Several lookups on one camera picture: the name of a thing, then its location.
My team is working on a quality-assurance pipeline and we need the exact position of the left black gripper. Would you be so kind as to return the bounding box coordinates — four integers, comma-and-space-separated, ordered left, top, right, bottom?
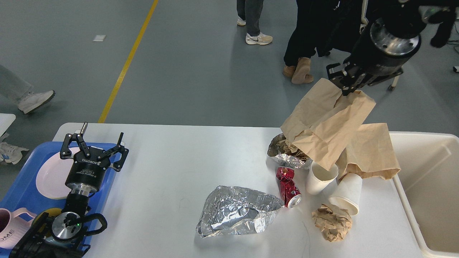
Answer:
60, 122, 129, 194

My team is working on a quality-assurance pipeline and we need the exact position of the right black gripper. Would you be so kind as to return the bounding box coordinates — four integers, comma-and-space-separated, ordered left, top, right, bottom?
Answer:
326, 18, 421, 96

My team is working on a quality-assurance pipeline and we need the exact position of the pink plate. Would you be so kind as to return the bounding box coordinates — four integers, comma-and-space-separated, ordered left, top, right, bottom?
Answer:
36, 153, 74, 194

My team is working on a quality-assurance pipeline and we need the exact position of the large brown paper bag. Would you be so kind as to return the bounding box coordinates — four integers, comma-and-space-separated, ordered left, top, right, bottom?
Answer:
280, 78, 376, 169

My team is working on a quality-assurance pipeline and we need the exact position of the dark green home mug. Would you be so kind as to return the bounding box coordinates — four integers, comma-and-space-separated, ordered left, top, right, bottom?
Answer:
32, 208, 65, 233

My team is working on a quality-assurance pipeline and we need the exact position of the pink home mug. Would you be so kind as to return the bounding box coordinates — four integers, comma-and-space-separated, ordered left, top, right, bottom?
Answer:
0, 207, 36, 249

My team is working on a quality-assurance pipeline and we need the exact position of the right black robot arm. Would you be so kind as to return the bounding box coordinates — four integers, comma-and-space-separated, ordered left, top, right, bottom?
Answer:
326, 0, 458, 95

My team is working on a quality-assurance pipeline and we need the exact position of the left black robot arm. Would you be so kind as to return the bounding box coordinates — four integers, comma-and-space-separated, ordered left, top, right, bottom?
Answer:
9, 123, 129, 258

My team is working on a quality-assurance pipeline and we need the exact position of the white office chair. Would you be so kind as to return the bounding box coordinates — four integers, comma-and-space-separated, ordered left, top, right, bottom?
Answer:
360, 0, 400, 91

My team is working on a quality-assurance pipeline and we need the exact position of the yellow plate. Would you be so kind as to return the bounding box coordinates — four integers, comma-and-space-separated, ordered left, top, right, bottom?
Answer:
40, 192, 69, 200

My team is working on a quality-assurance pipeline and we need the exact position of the person in black clothes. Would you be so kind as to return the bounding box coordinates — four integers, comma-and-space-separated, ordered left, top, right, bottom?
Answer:
283, 0, 363, 84

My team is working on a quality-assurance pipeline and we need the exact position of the blue plastic tray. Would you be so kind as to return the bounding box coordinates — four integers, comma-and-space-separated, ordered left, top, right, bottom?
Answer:
1, 142, 116, 214

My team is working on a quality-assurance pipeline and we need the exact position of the white chair at left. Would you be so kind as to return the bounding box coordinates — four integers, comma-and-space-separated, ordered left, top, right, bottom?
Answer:
0, 113, 30, 165

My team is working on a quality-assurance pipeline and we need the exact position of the person in grey trousers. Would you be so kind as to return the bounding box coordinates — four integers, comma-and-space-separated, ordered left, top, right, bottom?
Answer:
0, 65, 56, 114

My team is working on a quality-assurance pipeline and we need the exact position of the crumpled brown paper in foil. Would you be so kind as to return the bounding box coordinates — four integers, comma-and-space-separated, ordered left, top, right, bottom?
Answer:
275, 137, 310, 161

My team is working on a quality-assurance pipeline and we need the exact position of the foil tray with paper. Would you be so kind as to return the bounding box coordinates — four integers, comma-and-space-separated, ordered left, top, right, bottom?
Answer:
267, 133, 312, 169

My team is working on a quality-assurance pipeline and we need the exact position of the flattened white paper cup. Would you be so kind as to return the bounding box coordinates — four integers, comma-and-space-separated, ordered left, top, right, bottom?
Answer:
328, 173, 363, 216

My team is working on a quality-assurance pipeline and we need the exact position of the beige plastic bin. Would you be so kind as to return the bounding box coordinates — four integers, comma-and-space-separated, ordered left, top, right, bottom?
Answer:
390, 131, 459, 258

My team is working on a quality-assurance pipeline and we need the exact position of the person in grey jeans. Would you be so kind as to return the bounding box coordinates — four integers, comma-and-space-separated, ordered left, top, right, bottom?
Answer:
236, 0, 273, 46

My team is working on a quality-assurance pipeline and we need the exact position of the crushed red soda can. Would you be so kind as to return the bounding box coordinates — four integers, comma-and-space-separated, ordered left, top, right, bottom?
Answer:
276, 166, 302, 209

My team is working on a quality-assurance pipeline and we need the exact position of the crumpled brown paper ball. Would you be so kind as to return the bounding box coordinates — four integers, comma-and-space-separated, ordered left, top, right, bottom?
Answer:
312, 204, 353, 242

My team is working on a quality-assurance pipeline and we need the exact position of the crumpled foil sheet front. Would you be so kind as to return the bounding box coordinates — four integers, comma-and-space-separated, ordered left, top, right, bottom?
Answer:
196, 186, 284, 238

